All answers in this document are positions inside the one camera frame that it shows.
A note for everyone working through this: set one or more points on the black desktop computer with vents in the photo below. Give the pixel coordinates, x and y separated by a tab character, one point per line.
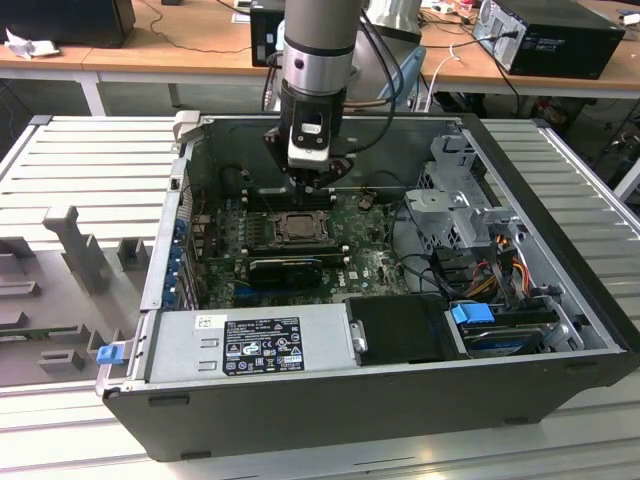
565	40

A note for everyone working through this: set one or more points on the large black box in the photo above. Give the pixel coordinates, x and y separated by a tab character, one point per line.
65	20

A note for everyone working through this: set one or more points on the black open PC case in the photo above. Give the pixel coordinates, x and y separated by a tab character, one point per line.
350	415

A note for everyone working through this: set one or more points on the black plastic fan shroud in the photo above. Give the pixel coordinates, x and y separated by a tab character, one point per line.
400	330

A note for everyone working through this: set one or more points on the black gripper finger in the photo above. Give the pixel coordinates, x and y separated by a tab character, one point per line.
276	145
340	167

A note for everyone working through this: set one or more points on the grey plastic case latch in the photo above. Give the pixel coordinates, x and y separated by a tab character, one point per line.
187	125

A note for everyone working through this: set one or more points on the black RAM slot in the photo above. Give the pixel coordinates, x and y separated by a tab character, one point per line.
300	254
270	196
300	248
270	205

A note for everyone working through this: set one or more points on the small black tower box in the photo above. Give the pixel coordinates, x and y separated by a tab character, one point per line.
262	30

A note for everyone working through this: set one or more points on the blue case latch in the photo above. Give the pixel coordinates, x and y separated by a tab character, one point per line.
110	355

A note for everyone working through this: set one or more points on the grey metal drive cage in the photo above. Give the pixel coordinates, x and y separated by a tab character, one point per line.
435	200

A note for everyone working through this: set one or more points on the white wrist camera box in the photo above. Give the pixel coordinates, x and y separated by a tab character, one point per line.
307	155

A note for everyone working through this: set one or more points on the small brown board component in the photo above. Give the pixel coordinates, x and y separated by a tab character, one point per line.
366	201

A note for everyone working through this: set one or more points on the silver power supply with label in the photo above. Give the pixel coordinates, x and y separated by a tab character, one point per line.
175	345

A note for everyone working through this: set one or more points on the CPU socket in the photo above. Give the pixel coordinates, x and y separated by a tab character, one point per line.
276	239

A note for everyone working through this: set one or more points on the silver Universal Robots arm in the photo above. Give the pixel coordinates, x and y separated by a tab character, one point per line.
320	30

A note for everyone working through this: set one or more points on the green motherboard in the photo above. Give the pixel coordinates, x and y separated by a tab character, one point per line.
365	270

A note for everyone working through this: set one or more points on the hard disk in blue carrier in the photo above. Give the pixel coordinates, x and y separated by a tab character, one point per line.
472	315

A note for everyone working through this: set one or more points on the grey parts rack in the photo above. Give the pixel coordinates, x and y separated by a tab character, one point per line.
55	280

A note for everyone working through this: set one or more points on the crumpled white paper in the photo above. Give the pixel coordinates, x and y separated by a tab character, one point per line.
30	47

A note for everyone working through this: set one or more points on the pale blue teach pendant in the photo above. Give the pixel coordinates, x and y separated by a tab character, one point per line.
410	75

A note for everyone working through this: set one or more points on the black graphics card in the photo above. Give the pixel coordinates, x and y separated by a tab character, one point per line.
285	274

